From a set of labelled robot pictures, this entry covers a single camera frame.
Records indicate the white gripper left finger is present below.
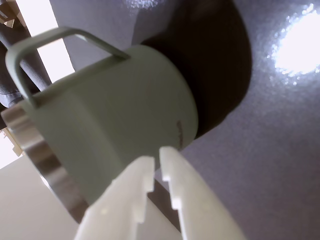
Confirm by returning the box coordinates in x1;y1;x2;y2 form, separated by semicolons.
74;156;155;240

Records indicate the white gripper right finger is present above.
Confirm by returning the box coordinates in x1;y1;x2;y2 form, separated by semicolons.
159;146;249;240

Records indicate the black table mat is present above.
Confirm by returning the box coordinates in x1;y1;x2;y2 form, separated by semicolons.
49;0;320;240

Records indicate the sage green steel-rimmed mug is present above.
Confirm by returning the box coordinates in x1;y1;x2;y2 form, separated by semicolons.
0;26;200;225

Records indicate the dark grey pole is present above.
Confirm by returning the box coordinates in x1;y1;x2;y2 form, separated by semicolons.
0;24;52;107

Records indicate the brown cardboard box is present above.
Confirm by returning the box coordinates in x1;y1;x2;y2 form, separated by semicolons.
0;0;27;29

